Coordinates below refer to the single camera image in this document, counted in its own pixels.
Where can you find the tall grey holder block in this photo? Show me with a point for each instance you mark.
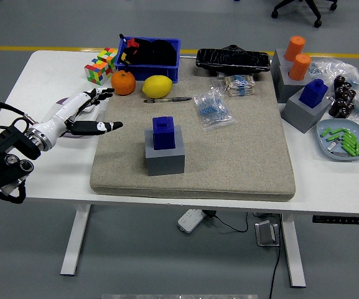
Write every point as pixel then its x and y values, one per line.
pixel 279 81

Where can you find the white table leg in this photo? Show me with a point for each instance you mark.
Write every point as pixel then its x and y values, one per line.
pixel 75 240
pixel 294 252

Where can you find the purple plate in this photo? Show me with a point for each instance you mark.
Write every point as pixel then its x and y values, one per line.
pixel 61 101

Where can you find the black clear pen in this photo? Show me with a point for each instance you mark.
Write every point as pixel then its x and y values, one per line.
pixel 166 99

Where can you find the black table control panel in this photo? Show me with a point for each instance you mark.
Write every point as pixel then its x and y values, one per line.
pixel 338 220

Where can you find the small white stick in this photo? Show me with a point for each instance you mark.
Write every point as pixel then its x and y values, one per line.
pixel 331 146

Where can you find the blue seal stamp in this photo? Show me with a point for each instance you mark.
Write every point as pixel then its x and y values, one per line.
pixel 313 93
pixel 163 134

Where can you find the white blank wall panel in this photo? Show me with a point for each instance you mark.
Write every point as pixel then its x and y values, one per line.
pixel 89 116

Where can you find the black office chair base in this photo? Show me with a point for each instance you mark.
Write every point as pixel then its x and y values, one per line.
pixel 310 6

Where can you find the yellow lemon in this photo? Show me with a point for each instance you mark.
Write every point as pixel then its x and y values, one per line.
pixel 157 87

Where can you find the blue plastic bin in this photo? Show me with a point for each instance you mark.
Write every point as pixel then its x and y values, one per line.
pixel 154 73

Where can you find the orange fruit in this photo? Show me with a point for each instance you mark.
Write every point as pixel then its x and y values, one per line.
pixel 123 83

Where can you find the blue-grey plate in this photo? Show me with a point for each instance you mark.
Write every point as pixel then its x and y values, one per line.
pixel 323 146

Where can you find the green cylinder part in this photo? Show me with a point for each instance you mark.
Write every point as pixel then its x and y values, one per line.
pixel 349 150
pixel 351 143
pixel 352 139
pixel 350 146
pixel 337 131
pixel 347 131
pixel 333 138
pixel 324 132

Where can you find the silver metal stand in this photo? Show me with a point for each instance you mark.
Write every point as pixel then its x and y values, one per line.
pixel 264 233

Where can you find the black wrapped tray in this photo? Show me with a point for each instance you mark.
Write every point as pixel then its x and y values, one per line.
pixel 232 60

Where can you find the white power strip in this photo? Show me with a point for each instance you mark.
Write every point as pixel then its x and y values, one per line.
pixel 191 220

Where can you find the grey-brown fabric mat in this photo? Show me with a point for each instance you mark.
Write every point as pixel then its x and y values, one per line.
pixel 229 162

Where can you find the orange cylinder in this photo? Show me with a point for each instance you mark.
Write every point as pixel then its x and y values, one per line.
pixel 295 46
pixel 300 67

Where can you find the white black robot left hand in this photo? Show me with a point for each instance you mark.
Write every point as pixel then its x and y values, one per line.
pixel 62 116

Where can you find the large clear plastic bag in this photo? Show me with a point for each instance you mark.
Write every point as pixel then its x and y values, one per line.
pixel 334 67

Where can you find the black pouch with red tag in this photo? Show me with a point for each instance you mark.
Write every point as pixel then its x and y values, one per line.
pixel 138 51

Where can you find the dark brown capacitor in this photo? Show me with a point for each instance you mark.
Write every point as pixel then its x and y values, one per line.
pixel 349 107
pixel 347 87
pixel 351 95
pixel 343 113
pixel 340 82
pixel 337 106
pixel 341 93

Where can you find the grey seal holder block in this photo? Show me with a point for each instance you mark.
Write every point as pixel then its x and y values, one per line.
pixel 300 118
pixel 163 163

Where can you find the clear bag of blue resistors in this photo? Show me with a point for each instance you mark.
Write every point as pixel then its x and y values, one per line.
pixel 213 109

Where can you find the multicolour puzzle cube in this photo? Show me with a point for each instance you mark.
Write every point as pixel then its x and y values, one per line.
pixel 108 56
pixel 97 73

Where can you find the taped resistor bundle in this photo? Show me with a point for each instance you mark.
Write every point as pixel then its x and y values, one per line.
pixel 238 84

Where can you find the black round cloth pouch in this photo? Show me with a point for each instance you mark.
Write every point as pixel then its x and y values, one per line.
pixel 165 53

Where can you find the white wall switch panel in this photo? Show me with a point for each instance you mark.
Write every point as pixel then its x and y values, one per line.
pixel 94 107

